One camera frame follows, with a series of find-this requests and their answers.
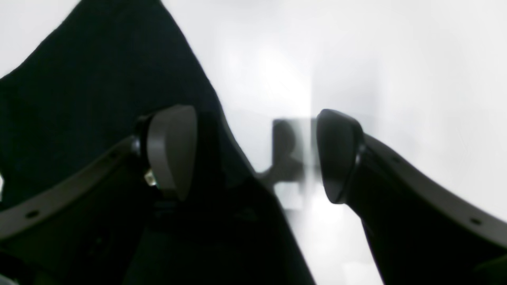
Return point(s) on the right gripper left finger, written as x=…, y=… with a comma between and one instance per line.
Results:
x=85, y=230

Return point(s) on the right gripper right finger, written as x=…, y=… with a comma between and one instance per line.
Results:
x=419, y=233

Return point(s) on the black T-shirt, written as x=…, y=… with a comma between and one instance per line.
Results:
x=86, y=87

